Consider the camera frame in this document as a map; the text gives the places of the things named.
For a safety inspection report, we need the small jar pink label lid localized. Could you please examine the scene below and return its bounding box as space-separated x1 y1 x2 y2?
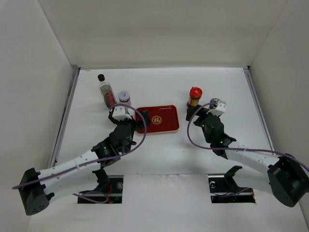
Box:
118 90 131 106

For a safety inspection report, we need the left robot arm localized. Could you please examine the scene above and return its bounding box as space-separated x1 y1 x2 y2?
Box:
15 104 151 216

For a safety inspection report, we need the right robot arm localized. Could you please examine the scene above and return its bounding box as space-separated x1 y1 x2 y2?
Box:
186 101 309 207

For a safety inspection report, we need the red lid sauce jar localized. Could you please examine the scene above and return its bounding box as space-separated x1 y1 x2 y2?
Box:
187 87 203 108

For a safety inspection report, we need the silver lid jar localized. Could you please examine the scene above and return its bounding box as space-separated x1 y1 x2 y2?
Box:
209 98 222 109

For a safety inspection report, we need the red rectangular tray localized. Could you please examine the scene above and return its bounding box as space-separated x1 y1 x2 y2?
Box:
137 105 180 133

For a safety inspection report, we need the dark sauce glass bottle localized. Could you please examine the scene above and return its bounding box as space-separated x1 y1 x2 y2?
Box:
98 74 116 108

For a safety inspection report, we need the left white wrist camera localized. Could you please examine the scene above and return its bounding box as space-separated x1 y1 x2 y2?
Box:
112 106 132 121

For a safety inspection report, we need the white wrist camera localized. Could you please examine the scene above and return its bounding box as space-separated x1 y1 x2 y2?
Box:
112 106 132 121
207 101 226 116

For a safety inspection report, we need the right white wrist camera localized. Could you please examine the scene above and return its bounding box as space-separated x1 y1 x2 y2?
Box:
207 101 226 116

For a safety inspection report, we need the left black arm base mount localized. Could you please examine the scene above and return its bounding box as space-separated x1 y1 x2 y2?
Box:
91 171 124 204

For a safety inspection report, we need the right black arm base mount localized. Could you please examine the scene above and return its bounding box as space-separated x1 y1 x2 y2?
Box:
208 166 255 203

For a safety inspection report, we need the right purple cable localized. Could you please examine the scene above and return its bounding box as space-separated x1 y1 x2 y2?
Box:
187 102 309 198

